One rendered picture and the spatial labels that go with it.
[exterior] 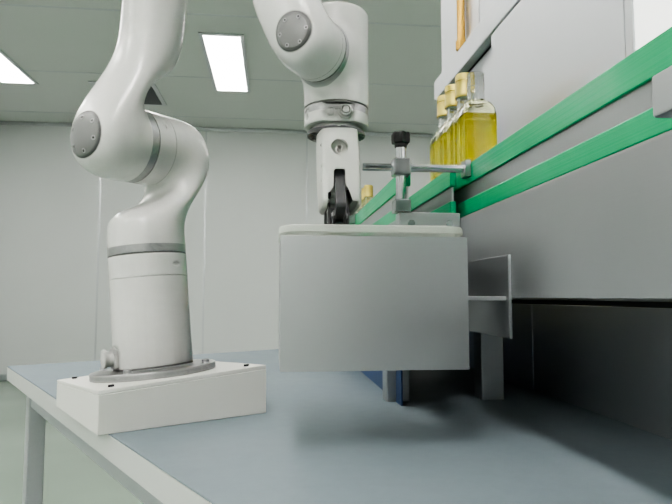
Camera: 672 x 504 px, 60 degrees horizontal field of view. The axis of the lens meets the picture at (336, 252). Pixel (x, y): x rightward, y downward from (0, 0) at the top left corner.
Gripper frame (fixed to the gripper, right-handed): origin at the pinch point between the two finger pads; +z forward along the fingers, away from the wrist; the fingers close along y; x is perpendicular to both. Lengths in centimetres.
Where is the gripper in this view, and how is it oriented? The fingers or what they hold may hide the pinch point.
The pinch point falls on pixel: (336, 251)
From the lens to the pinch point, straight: 74.6
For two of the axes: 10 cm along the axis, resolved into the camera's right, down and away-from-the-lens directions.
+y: -0.9, 0.7, 9.9
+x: -10.0, -0.1, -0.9
